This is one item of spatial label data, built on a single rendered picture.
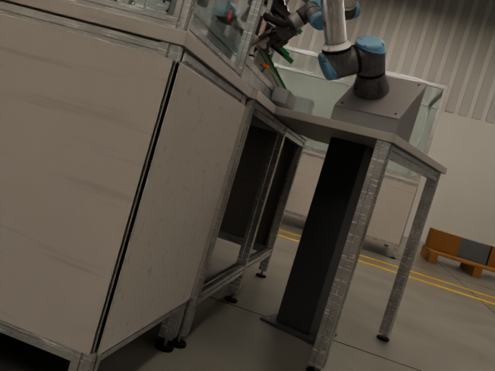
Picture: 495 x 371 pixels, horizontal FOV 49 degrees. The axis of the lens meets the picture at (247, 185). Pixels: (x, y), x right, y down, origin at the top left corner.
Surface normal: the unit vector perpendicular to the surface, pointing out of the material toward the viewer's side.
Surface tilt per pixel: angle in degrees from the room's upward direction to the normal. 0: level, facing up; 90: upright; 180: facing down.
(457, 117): 90
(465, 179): 90
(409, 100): 44
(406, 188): 90
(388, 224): 90
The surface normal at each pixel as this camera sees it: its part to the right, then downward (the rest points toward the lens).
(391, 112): -0.16, -0.76
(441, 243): -0.17, 0.00
